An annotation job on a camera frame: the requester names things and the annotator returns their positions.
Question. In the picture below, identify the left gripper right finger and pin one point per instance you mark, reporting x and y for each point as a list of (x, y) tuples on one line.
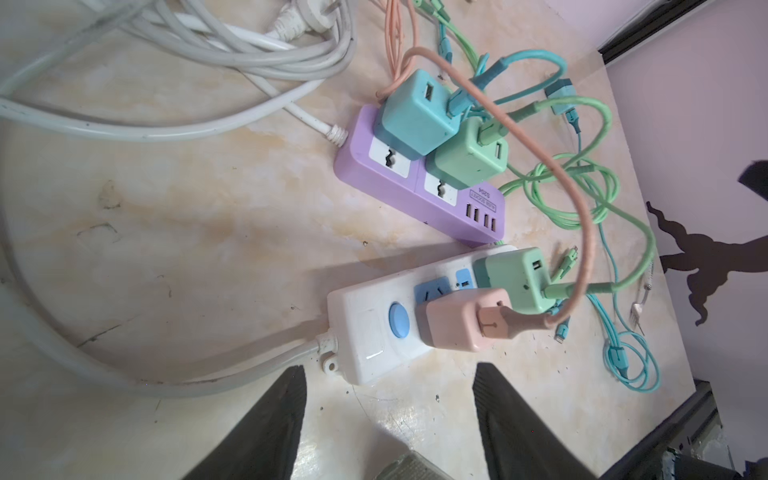
[(517, 443)]

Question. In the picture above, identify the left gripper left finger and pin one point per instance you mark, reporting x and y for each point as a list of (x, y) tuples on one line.
[(264, 444)]

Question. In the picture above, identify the pink charger plug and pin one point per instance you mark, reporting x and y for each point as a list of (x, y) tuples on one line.
[(465, 320)]

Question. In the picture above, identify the light green charger plug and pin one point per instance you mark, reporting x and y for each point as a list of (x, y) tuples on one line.
[(465, 160), (523, 274)]

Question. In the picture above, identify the dark teal charger plug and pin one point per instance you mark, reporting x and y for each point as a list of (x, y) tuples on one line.
[(559, 89)]

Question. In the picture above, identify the white blue power strip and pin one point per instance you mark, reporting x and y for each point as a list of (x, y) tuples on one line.
[(375, 324)]

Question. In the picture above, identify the purple power strip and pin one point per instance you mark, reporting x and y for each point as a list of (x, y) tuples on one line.
[(473, 216)]

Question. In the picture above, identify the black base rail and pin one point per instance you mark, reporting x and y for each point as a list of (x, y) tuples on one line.
[(677, 433)]

